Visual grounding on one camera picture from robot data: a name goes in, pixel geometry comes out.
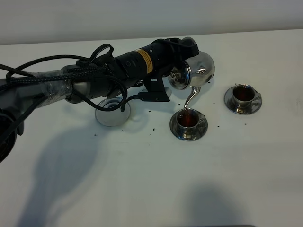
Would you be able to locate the round steel teapot coaster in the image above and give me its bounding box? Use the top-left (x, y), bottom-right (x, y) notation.
top-left (95, 97), bottom-right (131, 127)

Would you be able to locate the near stainless steel teacup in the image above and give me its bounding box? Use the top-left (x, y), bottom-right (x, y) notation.
top-left (175, 108), bottom-right (207, 140)

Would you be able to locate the far stainless steel saucer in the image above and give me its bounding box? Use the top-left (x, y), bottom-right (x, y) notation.
top-left (224, 84), bottom-right (262, 115)

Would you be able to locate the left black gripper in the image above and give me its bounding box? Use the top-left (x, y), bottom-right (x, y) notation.
top-left (141, 37), bottom-right (198, 92)

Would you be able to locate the stainless steel teacup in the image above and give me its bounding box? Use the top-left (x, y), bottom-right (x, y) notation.
top-left (175, 108), bottom-right (207, 140)
top-left (232, 84), bottom-right (262, 110)

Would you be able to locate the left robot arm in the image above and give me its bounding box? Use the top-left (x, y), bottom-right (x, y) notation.
top-left (0, 37), bottom-right (199, 160)

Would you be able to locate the stainless steel teapot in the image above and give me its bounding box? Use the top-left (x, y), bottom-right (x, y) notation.
top-left (168, 51), bottom-right (215, 109)

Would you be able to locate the far stainless steel teacup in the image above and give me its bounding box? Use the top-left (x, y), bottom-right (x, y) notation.
top-left (232, 84), bottom-right (262, 110)

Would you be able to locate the stainless steel saucer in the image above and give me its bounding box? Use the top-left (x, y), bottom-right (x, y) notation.
top-left (169, 108), bottom-right (209, 142)
top-left (224, 84), bottom-right (262, 115)

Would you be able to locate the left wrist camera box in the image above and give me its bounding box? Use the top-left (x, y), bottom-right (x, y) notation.
top-left (137, 87), bottom-right (172, 102)

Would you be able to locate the near stainless steel saucer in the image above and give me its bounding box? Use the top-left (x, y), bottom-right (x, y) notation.
top-left (169, 108), bottom-right (209, 142)

